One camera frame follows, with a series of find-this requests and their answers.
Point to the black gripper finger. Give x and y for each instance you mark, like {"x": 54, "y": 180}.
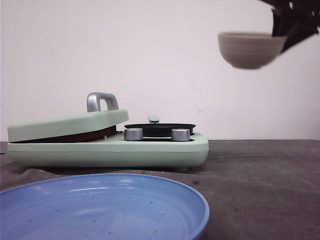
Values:
{"x": 284, "y": 22}
{"x": 307, "y": 26}

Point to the cream ribbed bowl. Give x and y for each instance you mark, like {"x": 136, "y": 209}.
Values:
{"x": 249, "y": 50}

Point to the mint green sandwich maker lid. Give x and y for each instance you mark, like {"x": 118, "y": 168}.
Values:
{"x": 102, "y": 112}

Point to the mint green breakfast maker base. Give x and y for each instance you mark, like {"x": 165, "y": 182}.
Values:
{"x": 113, "y": 152}

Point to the silver right control knob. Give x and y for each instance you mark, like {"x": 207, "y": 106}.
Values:
{"x": 180, "y": 135}

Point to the silver control knob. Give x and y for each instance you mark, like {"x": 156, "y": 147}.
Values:
{"x": 180, "y": 135}
{"x": 133, "y": 134}

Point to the black round frying pan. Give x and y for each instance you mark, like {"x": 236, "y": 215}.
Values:
{"x": 155, "y": 129}

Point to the silver left control knob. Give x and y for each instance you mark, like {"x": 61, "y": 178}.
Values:
{"x": 133, "y": 134}

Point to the blue plastic plate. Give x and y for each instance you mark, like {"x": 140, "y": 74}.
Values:
{"x": 109, "y": 206}

